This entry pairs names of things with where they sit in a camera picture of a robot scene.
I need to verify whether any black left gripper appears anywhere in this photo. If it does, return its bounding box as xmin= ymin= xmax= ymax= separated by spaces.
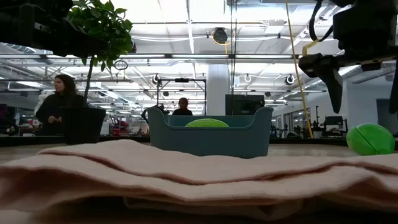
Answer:
xmin=0 ymin=0 xmax=109 ymax=58

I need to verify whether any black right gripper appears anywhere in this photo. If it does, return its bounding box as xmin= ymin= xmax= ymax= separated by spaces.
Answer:
xmin=298 ymin=4 xmax=398 ymax=114

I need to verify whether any green toy fruit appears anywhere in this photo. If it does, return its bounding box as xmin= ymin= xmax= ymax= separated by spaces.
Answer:
xmin=346 ymin=123 xmax=396 ymax=156

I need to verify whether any yellow-green toy fruit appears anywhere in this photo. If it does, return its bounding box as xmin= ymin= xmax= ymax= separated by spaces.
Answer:
xmin=185 ymin=118 xmax=230 ymax=128

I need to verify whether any teal plastic container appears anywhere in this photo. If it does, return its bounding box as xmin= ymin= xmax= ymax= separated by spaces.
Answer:
xmin=147 ymin=106 xmax=274 ymax=159

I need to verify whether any green leafy plant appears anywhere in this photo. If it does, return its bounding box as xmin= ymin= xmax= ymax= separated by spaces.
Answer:
xmin=67 ymin=0 xmax=135 ymax=108

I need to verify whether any black background equipment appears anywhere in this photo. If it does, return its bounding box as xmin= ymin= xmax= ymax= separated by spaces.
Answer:
xmin=323 ymin=116 xmax=349 ymax=138

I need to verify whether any person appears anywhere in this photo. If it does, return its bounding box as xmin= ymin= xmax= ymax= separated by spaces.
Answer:
xmin=35 ymin=73 xmax=85 ymax=137
xmin=172 ymin=97 xmax=193 ymax=116

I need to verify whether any black plant pot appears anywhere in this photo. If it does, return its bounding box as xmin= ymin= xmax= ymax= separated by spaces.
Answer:
xmin=60 ymin=107 xmax=107 ymax=146

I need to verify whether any black monitor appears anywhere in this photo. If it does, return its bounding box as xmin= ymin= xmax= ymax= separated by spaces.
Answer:
xmin=225 ymin=94 xmax=266 ymax=116

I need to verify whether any white building column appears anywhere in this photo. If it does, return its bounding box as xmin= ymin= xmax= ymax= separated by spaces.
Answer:
xmin=206 ymin=63 xmax=231 ymax=116

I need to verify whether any folded beige towel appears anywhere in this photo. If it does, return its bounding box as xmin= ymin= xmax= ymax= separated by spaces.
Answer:
xmin=0 ymin=139 xmax=398 ymax=224

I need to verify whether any yellow hanging cable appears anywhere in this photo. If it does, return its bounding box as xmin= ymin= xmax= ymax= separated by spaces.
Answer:
xmin=285 ymin=0 xmax=314 ymax=139

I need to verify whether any black table frame rail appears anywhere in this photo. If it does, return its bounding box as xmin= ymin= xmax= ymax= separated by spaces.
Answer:
xmin=0 ymin=135 xmax=398 ymax=147

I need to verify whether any black robot station frame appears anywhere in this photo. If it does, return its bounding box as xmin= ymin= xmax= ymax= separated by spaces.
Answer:
xmin=156 ymin=77 xmax=208 ymax=116

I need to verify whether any black ceiling cable reel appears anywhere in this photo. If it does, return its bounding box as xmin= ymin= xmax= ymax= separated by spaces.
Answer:
xmin=211 ymin=27 xmax=229 ymax=46

